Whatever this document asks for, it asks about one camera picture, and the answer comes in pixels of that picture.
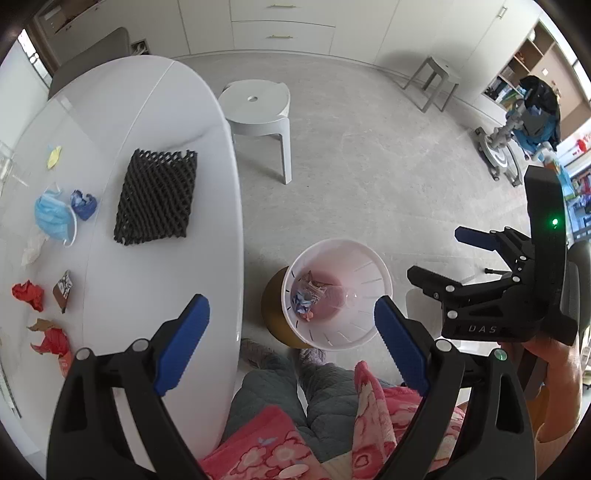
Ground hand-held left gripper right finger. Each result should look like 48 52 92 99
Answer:
374 295 539 480

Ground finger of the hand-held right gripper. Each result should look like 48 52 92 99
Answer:
454 225 536 278
406 265 523 315

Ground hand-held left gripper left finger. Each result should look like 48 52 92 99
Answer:
46 294 211 480

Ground white plastic waste bin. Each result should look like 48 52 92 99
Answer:
281 239 393 354

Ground red and brown paper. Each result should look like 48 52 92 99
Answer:
27 318 73 377

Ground brown snack wrapper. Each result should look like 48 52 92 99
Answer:
52 270 74 313

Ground black foam mesh sheet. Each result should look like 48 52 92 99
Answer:
113 148 199 246

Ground blue wrapper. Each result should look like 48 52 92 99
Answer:
71 189 98 221

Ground white tissue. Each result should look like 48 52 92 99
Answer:
21 233 49 267

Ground blue face mask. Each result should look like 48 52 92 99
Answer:
34 183 78 247

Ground person's right hand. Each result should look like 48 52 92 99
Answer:
525 335 583 444

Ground grey wheeled stand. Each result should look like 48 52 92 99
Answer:
470 104 527 185

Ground grey quilted pants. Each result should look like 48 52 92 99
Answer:
222 353 402 462

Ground pile of crumpled wrappers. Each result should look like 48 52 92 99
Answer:
290 271 342 321

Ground pink floral garment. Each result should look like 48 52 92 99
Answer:
198 360 467 480

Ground black jacket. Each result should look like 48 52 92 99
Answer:
519 75 561 144

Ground grey square stool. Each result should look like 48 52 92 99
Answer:
403 56 461 112

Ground open wooden shelf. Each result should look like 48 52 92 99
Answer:
482 28 559 100

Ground white plastic stool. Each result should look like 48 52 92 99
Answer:
218 80 294 185

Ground white cabinet with drawers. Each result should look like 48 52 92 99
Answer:
44 0 509 70

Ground grey chair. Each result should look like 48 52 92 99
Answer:
47 27 131 100

